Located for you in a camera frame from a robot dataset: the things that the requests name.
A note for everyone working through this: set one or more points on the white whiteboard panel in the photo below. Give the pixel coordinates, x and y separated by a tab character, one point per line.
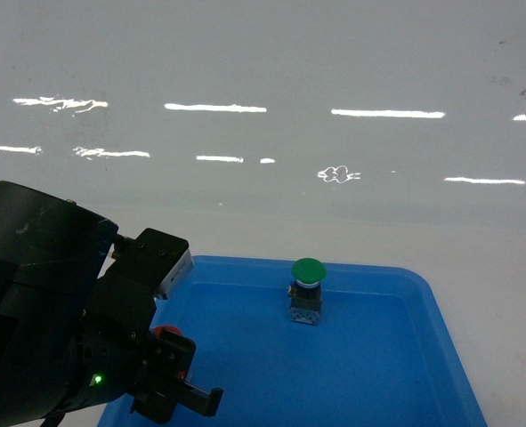
358	111

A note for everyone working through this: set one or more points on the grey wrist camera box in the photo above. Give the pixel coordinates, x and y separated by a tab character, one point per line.
156	260

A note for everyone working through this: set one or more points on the blue plastic tray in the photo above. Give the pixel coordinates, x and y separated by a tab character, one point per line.
380	355

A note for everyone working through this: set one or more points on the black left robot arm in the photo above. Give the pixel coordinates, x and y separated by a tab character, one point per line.
77	301

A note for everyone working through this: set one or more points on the green mushroom push button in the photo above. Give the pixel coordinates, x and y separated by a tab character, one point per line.
305	291

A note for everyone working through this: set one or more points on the red mushroom push button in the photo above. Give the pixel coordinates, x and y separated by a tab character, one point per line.
173	352

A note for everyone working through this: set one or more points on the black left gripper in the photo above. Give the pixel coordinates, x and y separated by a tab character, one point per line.
115	343

